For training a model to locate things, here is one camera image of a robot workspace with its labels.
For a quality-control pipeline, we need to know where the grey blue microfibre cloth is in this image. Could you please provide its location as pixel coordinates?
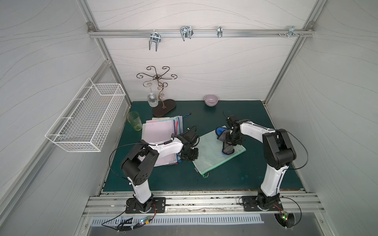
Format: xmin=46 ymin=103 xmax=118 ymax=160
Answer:
xmin=215 ymin=127 xmax=236 ymax=155

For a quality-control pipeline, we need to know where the green mesh document bag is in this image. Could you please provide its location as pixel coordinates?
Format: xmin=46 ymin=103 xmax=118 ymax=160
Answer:
xmin=193 ymin=131 xmax=246 ymax=178

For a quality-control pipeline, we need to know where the blue zipper document bag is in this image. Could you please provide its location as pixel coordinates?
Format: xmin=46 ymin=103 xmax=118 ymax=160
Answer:
xmin=174 ymin=113 xmax=192 ymax=135

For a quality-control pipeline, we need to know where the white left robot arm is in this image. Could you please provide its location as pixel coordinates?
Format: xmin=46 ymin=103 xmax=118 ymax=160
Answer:
xmin=121 ymin=128 xmax=199 ymax=205

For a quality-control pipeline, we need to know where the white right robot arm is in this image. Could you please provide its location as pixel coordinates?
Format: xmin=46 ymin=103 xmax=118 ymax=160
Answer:
xmin=226 ymin=116 xmax=296 ymax=210

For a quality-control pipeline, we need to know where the pink mesh document bag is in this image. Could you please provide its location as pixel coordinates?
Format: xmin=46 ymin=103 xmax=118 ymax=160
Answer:
xmin=141 ymin=120 xmax=178 ymax=167

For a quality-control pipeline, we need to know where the dark oval stand base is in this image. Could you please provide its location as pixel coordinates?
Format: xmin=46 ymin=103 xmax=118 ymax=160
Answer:
xmin=136 ymin=65 xmax=178 ymax=118

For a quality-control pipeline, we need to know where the lilac ceramic bowl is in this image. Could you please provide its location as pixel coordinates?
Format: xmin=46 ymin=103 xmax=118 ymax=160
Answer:
xmin=204 ymin=94 xmax=219 ymax=107

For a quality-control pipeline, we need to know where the hanging wine glass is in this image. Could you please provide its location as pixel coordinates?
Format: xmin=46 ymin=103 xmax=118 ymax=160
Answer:
xmin=143 ymin=81 xmax=158 ymax=108

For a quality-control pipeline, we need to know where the green plastic cup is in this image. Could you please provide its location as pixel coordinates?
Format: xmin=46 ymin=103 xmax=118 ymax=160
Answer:
xmin=127 ymin=111 xmax=142 ymax=131

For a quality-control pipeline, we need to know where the white vent strip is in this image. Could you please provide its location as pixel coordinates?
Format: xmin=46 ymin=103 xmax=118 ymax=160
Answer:
xmin=91 ymin=213 xmax=264 ymax=228

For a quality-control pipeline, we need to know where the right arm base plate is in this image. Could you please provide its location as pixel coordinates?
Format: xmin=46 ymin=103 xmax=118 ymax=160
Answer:
xmin=239 ymin=194 xmax=283 ymax=212

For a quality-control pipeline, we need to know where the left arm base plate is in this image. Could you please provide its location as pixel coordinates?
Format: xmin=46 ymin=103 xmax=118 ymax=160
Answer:
xmin=125 ymin=196 xmax=166 ymax=214

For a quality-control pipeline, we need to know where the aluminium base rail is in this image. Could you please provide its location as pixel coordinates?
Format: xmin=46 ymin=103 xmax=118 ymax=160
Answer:
xmin=83 ymin=190 xmax=325 ymax=216

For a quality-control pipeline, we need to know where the white wire basket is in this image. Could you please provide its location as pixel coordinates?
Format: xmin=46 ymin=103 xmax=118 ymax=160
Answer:
xmin=45 ymin=78 xmax=126 ymax=152

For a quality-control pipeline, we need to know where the aluminium top cross rail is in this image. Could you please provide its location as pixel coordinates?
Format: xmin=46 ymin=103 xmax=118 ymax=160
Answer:
xmin=88 ymin=29 xmax=316 ymax=38

